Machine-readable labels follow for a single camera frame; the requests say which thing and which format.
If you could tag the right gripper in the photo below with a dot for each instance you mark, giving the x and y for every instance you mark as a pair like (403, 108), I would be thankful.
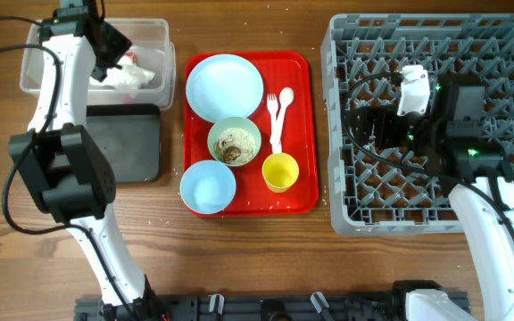
(368, 127)

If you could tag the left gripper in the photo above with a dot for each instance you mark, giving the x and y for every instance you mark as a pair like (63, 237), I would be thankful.
(121, 43)

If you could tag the red snack wrapper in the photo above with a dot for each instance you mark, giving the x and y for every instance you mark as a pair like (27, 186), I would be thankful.
(129, 58)

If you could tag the white napkin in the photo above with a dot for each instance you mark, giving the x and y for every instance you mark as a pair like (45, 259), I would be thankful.
(131, 77)

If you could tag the yellow plastic cup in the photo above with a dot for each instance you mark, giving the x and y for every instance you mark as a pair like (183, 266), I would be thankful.
(280, 171)

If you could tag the green bowl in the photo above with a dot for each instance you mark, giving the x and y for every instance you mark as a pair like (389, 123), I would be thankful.
(233, 122)

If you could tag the small light blue bowl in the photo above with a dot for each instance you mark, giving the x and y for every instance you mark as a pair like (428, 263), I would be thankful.
(207, 187)

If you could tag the food scraps with rice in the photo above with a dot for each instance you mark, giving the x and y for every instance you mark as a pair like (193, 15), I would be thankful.
(235, 146)

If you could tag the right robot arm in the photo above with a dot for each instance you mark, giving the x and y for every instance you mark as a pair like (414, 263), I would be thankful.
(473, 174)

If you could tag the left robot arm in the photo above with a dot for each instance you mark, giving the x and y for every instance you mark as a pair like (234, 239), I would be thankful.
(66, 174)

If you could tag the grey dishwasher rack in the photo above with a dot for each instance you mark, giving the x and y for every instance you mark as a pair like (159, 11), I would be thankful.
(383, 192)

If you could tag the clear plastic bin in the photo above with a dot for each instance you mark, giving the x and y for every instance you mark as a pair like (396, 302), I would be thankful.
(150, 43)

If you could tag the black plastic tray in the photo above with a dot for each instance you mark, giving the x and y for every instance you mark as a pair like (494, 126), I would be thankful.
(129, 136)

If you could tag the white plastic spoon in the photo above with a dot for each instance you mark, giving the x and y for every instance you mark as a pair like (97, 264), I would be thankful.
(286, 97)

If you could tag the white plastic fork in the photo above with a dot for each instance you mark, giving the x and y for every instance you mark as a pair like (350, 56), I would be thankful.
(272, 107)

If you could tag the large light blue plate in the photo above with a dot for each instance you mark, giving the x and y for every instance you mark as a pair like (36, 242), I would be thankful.
(223, 86)

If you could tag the red serving tray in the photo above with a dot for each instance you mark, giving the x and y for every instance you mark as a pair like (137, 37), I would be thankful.
(278, 69)

